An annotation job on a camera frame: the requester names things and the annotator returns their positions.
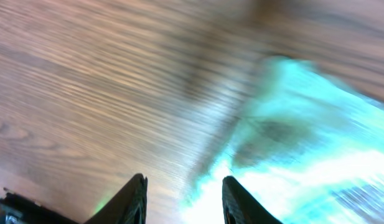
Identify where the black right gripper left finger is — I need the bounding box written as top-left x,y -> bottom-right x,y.
85,174 -> 148,224

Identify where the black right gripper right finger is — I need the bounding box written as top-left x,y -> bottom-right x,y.
222,176 -> 281,224

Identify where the teal tissue pack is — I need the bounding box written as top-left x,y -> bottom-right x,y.
181,56 -> 384,223

